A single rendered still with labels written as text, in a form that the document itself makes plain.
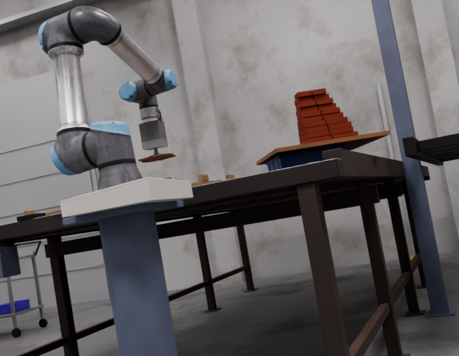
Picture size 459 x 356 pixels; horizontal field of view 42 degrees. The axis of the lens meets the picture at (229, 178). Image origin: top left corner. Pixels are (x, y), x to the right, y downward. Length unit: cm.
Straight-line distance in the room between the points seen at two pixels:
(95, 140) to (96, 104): 650
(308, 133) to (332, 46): 450
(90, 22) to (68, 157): 44
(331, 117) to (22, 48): 679
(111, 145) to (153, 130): 57
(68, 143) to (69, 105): 13
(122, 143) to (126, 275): 39
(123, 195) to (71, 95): 48
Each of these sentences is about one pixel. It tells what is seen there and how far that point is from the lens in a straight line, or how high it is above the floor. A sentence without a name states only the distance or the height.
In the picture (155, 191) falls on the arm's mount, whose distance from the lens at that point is 162.
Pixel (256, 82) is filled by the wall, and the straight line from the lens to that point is 743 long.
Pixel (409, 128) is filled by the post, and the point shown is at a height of 113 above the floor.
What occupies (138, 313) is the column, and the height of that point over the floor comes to 56.
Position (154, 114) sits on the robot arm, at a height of 124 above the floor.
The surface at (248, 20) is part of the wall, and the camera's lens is 762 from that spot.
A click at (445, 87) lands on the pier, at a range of 692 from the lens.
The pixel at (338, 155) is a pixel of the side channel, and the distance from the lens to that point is 195.
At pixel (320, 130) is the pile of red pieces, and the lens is 286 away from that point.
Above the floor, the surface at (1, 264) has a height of 76.
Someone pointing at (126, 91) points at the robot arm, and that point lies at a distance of 231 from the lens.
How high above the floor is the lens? 79
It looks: 4 degrees up
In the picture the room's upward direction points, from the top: 10 degrees counter-clockwise
